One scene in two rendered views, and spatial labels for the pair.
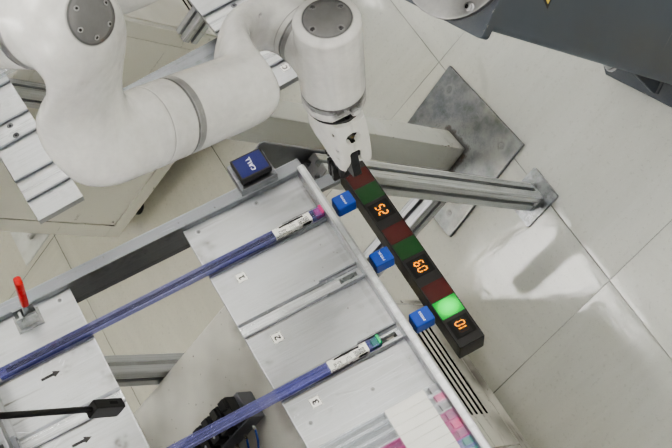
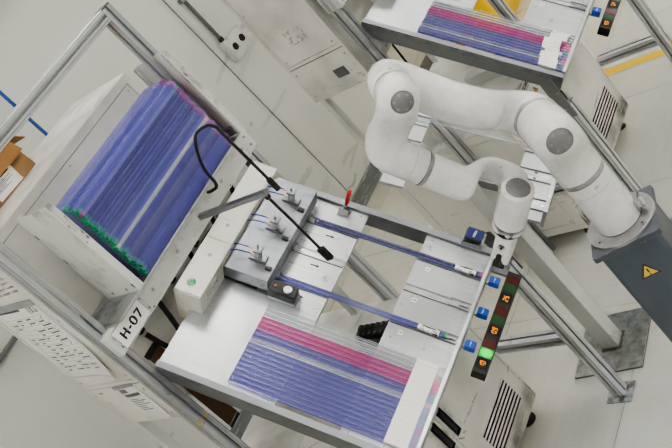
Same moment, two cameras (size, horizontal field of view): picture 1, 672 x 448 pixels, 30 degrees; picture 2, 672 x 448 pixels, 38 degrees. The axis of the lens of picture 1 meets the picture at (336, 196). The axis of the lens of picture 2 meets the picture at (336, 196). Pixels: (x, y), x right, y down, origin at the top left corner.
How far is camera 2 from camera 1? 113 cm
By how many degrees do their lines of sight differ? 27
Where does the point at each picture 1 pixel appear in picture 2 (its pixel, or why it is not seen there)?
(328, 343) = (428, 319)
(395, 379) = (435, 354)
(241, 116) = (445, 188)
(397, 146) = (580, 309)
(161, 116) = (412, 160)
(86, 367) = (343, 245)
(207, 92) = (438, 168)
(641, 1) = not seen: outside the picture
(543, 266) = (594, 425)
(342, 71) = (508, 212)
